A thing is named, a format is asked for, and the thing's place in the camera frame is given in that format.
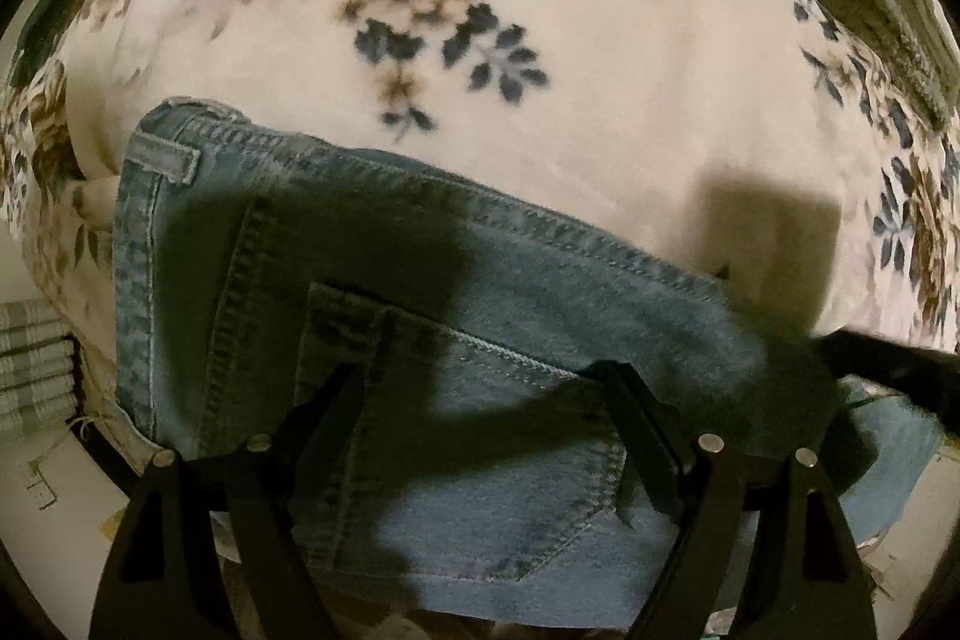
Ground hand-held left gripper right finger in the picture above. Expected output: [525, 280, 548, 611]
[591, 359, 898, 640]

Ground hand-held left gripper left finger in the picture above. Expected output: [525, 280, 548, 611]
[88, 362, 368, 640]

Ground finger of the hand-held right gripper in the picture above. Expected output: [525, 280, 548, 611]
[814, 328, 960, 417]

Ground blue denim pants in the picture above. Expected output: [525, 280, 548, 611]
[112, 98, 947, 633]

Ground stack of striped cloths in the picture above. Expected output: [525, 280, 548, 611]
[0, 299, 80, 444]

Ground floral printed blanket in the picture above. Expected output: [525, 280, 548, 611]
[0, 0, 960, 483]

